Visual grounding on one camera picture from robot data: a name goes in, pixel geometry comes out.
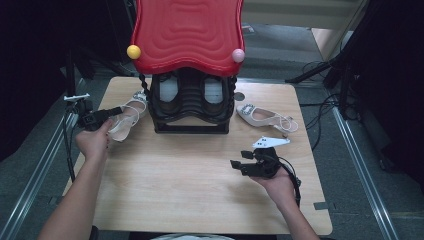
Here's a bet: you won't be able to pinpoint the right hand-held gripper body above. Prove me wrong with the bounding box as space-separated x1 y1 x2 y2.
241 135 291 179

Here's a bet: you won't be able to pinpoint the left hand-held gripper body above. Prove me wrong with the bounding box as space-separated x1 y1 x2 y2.
63 93 109 131

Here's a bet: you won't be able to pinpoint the white slingback heel shoe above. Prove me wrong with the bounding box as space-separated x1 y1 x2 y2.
235 103 299 138
107 90 148 143

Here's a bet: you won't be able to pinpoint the black leather shoe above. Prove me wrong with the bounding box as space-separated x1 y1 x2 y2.
151 71 184 117
199 73 232 117

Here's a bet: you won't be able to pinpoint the red-topped black shoe rack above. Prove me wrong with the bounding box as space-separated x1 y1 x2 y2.
130 0 246 135

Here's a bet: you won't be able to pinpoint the person's left hand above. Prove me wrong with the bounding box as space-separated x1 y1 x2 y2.
75 119 114 161

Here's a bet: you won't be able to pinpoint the person's right hand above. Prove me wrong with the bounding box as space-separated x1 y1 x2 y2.
250 166 298 209

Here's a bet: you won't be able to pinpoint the yellow ball knob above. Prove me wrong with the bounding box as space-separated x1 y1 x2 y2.
126 44 142 60

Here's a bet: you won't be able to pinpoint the person's white clothing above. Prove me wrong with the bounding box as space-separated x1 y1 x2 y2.
149 234 234 240

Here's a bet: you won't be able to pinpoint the pink ball knob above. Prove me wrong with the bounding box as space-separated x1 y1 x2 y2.
231 48 246 64

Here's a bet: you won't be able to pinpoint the black metal stand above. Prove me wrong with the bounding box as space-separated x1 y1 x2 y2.
284 0 371 121

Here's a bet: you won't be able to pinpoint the black floor cables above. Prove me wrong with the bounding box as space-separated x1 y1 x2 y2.
299 59 343 151

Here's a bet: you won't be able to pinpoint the metal floor rail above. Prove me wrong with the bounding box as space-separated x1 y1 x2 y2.
329 106 401 240
0 78 86 240

